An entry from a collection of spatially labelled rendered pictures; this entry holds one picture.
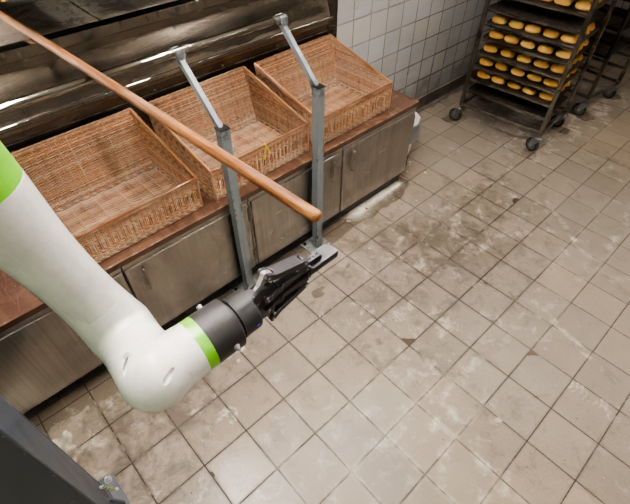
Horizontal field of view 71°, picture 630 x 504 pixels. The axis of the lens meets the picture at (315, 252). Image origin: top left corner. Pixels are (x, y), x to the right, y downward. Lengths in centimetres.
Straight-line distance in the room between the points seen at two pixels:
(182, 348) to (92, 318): 14
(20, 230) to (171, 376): 27
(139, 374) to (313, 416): 136
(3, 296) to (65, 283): 122
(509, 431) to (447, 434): 26
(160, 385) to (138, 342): 8
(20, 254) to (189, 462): 144
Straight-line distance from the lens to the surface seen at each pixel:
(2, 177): 62
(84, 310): 73
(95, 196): 216
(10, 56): 200
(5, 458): 127
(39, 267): 67
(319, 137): 207
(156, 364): 69
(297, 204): 96
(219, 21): 234
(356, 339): 216
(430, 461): 197
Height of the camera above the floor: 182
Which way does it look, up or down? 47 degrees down
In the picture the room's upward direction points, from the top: straight up
